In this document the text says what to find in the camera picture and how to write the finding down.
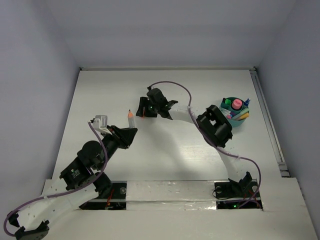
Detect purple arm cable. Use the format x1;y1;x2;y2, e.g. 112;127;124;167
147;81;262;210
3;121;109;237

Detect orange tip clear pencil case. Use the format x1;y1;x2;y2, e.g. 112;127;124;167
127;109;136;129

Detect green cap black highlighter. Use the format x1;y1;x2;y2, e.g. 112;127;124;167
224;99;231;105

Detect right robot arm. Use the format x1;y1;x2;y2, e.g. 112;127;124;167
136;87;259;200

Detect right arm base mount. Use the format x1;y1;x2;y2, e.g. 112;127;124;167
212;172;263;210

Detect pink orange pencil-shaped case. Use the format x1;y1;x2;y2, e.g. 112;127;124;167
235;112;250;121

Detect clear blue glue bottle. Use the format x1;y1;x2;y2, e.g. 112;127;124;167
243;98;251;107

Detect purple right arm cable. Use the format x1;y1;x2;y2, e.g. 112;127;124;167
147;81;262;210

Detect teal round organizer container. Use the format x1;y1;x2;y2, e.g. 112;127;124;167
219;97;249;128

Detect pink cap bottle in organizer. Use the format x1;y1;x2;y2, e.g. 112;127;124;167
230;98;243;111

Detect green pencil-shaped clear case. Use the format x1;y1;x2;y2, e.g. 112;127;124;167
234;107;250;118

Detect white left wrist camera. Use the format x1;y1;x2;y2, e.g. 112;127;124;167
88;115;108;134

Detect aluminium rail right edge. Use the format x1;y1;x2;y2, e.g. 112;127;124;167
249;67;291;178

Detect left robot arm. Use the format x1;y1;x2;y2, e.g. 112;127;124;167
3;125;138;240

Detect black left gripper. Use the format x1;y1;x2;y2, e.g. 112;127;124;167
97;124;138;170

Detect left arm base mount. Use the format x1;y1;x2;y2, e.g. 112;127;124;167
79;181;127;211

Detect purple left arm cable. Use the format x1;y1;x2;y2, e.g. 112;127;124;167
3;121;109;237

